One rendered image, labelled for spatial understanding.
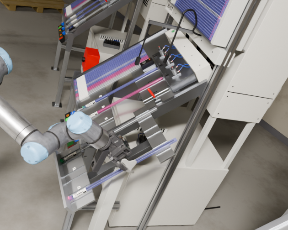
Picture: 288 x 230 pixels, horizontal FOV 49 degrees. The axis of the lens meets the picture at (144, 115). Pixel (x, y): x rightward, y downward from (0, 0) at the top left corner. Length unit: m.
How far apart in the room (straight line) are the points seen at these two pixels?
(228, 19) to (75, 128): 0.80
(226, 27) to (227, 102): 0.43
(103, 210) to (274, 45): 1.15
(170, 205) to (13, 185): 1.07
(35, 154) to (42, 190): 1.32
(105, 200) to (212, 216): 1.28
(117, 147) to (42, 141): 0.29
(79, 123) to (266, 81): 1.04
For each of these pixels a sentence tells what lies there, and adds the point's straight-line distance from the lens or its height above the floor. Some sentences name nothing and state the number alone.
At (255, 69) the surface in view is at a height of 1.31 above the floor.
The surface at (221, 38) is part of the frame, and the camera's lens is 1.46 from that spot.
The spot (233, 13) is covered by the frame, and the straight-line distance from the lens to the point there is 1.44.
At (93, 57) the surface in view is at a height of 0.76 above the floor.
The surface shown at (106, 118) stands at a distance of 1.69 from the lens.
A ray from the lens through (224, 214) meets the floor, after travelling 2.76.
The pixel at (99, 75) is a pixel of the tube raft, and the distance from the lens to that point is 2.03.
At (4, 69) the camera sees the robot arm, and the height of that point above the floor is 1.13.
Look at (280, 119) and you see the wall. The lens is 4.27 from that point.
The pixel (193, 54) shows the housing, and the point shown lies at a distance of 1.64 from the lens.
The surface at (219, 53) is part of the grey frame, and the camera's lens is 1.47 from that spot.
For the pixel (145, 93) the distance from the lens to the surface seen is 1.68.
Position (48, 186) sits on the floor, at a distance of 2.38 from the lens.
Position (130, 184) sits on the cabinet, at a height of 0.47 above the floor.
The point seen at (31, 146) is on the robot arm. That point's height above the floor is 1.07.
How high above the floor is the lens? 1.76
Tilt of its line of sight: 31 degrees down
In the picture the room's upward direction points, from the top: 21 degrees clockwise
